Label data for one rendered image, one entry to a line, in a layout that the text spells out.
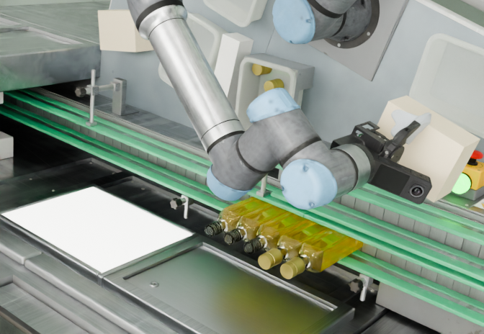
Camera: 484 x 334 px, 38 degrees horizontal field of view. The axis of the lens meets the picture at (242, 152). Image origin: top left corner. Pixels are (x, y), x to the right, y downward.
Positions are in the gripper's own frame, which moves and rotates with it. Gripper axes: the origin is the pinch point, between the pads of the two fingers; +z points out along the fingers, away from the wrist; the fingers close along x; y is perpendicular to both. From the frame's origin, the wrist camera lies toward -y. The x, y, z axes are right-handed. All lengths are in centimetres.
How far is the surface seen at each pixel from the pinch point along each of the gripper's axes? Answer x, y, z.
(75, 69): 50, 118, 24
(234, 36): 14, 69, 31
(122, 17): 27, 107, 27
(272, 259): 36.8, 15.3, -4.8
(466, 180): 11.0, -4.8, 25.9
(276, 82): 18, 51, 31
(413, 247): 25.7, -4.7, 14.7
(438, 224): 17.4, -7.0, 14.2
